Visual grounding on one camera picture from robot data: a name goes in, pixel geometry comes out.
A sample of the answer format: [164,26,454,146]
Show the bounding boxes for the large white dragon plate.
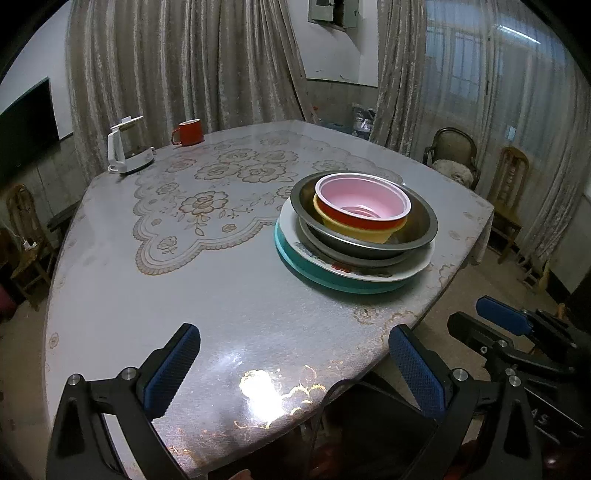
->
[277,200,435,286]

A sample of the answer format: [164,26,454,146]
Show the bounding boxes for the stainless steel bowl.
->
[290,172,439,267]

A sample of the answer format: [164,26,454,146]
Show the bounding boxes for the turquoise plastic plate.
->
[273,220,413,295]

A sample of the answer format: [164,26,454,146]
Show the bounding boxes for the yellow plastic bowl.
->
[312,195,408,244]

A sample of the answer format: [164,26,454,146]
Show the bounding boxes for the red plastic bowl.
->
[315,172,412,230]

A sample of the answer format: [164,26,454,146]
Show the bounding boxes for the wooden chair by window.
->
[489,146,530,264]

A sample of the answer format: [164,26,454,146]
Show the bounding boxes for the dark cushioned armchair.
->
[423,127,480,190]

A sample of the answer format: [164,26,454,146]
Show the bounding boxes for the sheer window curtain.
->
[370,1,590,260]

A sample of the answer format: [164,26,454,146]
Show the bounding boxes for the lace patterned tablecloth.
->
[133,130,402,276]

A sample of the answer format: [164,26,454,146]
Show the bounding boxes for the white electric kettle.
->
[107,115,155,176]

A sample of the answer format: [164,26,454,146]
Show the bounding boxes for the black television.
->
[0,78,60,178]

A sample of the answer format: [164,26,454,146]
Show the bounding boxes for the red mug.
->
[170,119,204,146]

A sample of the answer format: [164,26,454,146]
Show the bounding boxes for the beige curtain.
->
[66,1,317,178]

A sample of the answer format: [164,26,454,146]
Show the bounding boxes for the grey wall cabinet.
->
[308,0,359,29]

